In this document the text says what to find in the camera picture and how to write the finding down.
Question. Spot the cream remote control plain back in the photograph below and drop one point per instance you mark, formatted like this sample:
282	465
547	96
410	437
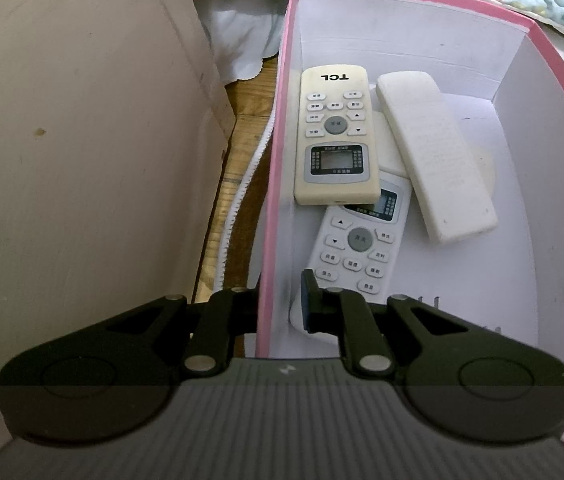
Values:
436	160

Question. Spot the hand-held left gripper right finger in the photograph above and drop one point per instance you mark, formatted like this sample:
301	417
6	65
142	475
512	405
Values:
307	299

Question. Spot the yellowed remote control grey button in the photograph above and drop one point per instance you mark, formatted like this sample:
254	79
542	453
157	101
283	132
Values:
334	130

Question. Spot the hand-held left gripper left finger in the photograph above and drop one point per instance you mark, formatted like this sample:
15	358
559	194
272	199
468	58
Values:
222	320

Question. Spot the cream remote control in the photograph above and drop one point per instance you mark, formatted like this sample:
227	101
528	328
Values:
485	170

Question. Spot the beige board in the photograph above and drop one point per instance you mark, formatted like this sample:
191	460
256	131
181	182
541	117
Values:
77	135

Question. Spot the white remote control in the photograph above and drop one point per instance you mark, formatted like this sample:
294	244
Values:
356	255

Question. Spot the white zipper trim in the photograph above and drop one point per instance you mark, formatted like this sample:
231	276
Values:
247	175

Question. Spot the white bed sheet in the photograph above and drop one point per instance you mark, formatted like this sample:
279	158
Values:
242	25

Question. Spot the pink cardboard box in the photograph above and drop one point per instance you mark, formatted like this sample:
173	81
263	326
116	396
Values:
511	270

